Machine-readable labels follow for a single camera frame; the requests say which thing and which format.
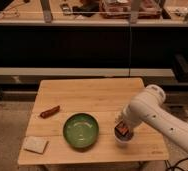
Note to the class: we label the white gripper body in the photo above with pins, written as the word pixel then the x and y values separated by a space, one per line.
pixel 129 118

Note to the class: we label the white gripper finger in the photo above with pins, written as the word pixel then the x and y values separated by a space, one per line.
pixel 131 132
pixel 118 119

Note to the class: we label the brown rectangular eraser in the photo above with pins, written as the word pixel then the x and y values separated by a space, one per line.
pixel 122 128

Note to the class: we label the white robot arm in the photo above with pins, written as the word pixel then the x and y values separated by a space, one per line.
pixel 146 107

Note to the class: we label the white ceramic cup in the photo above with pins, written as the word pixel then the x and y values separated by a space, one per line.
pixel 122 139

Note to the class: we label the green ceramic bowl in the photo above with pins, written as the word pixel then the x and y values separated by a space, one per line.
pixel 81 130

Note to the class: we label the wooden table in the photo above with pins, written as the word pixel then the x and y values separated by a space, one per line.
pixel 101 98

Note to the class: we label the brown sausage toy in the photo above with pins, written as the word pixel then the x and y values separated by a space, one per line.
pixel 50 112

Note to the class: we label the red tray on shelf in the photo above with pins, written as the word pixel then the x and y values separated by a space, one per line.
pixel 122 8

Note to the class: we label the black device on shelf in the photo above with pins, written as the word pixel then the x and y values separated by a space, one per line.
pixel 87 10

